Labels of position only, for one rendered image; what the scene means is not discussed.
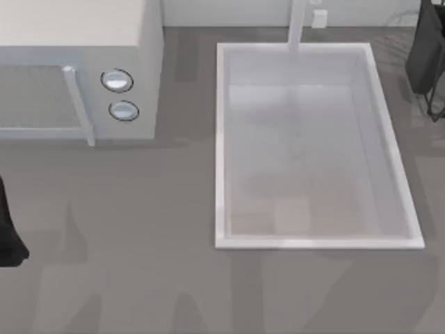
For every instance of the silver microwave knob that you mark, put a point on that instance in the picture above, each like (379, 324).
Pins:
(117, 80)
(123, 110)

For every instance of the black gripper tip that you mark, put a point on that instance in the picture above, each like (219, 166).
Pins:
(8, 233)

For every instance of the white sink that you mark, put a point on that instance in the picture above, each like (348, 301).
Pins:
(313, 156)

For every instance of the tall white tap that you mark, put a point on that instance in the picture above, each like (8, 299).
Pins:
(296, 24)

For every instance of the pale microwave oven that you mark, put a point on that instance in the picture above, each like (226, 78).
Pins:
(146, 41)

